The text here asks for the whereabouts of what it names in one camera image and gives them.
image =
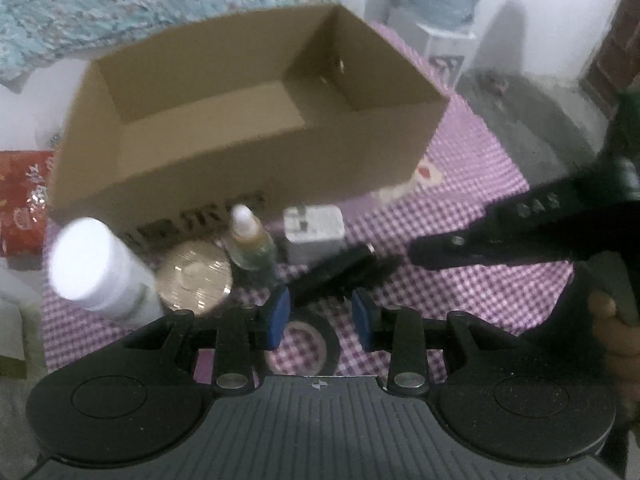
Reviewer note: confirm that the black flashlight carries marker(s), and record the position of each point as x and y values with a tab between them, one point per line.
340	270

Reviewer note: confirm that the black tape roll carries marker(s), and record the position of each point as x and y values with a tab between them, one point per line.
327	345

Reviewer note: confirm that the white power adapter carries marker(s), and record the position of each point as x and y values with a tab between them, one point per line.
315	232

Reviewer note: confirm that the glass dropper bottle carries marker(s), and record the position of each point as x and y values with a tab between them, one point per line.
250	245

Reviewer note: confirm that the white pill bottle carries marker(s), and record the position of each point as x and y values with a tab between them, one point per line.
100	270

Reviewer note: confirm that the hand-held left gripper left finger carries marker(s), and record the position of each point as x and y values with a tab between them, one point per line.
277	317

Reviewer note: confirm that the brown cardboard box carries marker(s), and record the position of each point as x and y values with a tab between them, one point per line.
210	135

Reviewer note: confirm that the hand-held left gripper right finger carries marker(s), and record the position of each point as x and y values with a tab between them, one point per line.
361	317

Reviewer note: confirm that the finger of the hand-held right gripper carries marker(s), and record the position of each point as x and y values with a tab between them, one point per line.
450	250

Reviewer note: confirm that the purple checkered tablecloth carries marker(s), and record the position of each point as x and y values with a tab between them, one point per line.
480	300

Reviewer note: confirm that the black jar with gold lid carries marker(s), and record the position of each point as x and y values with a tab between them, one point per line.
195	277

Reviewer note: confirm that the teal floral cloth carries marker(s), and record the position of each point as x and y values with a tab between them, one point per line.
100	0

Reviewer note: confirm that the red gift bag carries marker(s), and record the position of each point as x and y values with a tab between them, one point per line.
22	200

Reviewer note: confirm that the white water dispenser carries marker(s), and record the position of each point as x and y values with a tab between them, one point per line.
447	52

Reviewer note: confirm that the person's right hand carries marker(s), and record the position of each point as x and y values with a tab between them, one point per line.
622	355

